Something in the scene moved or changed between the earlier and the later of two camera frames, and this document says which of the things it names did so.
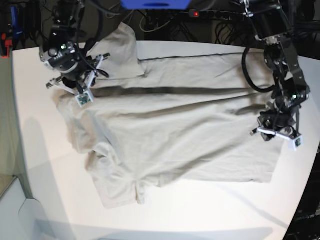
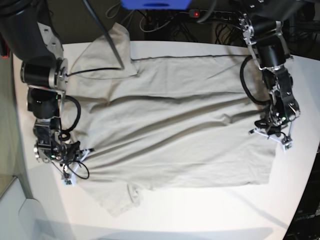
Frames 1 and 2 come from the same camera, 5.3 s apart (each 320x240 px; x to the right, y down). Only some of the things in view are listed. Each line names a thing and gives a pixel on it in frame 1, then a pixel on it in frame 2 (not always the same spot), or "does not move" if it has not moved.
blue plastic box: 156,4 does not move
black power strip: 224,15 does not move
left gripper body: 83,78 → 69,155
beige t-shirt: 168,121 does not move
